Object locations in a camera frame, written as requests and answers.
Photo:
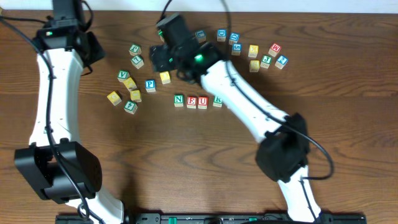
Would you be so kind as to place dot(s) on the green R block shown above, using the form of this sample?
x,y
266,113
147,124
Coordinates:
x,y
217,102

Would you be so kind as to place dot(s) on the blue 2 block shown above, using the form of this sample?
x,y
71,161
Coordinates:
x,y
281,62

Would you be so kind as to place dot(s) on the yellow S block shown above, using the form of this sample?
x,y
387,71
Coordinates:
x,y
254,66

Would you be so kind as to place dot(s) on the blue L block top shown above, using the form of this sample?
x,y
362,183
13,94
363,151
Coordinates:
x,y
200,35

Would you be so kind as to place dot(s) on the red M block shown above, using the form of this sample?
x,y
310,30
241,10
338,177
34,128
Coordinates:
x,y
274,49

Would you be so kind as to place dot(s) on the green N block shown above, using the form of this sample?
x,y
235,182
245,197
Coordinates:
x,y
178,100

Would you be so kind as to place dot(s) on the yellow O block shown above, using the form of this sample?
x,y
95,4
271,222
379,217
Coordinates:
x,y
165,77

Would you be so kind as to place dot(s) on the green V block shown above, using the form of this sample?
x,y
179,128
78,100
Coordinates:
x,y
123,75

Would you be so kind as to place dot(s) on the yellow G block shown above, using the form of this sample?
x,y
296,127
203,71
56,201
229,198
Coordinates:
x,y
114,98

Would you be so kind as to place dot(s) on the yellow C block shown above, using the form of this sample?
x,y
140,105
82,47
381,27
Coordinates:
x,y
135,96

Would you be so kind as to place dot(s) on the green j block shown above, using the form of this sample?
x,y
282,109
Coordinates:
x,y
266,61
135,50

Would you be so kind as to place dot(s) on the green 7 block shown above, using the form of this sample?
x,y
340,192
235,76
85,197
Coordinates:
x,y
137,61

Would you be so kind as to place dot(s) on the green J block left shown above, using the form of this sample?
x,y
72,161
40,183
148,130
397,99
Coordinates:
x,y
135,50

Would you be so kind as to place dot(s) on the blue D block tilted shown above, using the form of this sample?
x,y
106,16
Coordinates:
x,y
234,38

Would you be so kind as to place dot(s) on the yellow K block right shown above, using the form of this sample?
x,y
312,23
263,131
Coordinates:
x,y
253,51

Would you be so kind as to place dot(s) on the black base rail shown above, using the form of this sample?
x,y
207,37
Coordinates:
x,y
268,218

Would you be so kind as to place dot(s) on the green J block right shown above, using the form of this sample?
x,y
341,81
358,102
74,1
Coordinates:
x,y
266,61

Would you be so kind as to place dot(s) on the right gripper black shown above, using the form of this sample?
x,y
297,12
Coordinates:
x,y
160,58

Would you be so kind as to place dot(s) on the green Z block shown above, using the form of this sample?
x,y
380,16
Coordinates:
x,y
161,36

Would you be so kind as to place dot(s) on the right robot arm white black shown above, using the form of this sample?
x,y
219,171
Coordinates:
x,y
283,143

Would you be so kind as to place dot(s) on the blue P block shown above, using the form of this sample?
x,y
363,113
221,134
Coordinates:
x,y
150,86

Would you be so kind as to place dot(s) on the yellow K block left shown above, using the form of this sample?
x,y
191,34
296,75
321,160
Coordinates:
x,y
130,84

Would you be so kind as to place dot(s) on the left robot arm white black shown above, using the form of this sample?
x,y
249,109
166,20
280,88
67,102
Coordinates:
x,y
55,164

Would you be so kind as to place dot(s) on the yellow k block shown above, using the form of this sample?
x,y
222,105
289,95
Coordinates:
x,y
130,84
253,51

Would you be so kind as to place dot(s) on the red U block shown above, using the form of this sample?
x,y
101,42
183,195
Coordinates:
x,y
202,102

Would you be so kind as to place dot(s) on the red E block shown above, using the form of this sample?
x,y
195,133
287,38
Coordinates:
x,y
191,102

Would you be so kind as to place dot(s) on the blue 5 block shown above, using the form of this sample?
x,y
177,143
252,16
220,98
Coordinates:
x,y
236,49

